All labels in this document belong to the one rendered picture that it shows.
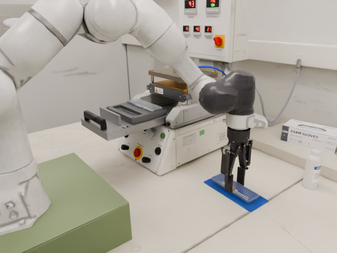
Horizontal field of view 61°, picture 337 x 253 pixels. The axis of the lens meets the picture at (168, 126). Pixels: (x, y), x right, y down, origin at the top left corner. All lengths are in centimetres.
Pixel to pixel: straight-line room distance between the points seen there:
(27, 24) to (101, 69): 207
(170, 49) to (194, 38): 64
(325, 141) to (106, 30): 101
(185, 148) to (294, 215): 48
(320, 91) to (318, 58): 16
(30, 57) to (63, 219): 40
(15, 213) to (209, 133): 81
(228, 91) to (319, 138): 62
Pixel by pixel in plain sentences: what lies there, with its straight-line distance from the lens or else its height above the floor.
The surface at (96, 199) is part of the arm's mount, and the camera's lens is 86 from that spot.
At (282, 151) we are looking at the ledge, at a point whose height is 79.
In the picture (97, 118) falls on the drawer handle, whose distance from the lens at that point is 107.
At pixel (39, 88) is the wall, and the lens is 263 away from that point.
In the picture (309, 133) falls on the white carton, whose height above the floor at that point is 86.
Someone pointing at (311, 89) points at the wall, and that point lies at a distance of 158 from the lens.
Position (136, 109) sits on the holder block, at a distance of 118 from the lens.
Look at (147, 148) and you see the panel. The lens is 123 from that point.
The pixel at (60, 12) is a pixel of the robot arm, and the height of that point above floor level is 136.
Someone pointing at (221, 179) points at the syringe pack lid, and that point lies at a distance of 111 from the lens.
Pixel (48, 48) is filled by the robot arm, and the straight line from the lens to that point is 74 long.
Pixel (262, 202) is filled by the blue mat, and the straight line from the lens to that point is 106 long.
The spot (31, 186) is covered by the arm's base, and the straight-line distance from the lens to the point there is 83.
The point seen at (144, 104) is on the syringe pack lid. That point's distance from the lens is 121.
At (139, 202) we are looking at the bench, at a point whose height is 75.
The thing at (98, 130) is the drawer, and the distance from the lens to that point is 108.
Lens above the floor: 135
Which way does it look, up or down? 21 degrees down
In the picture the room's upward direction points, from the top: 1 degrees counter-clockwise
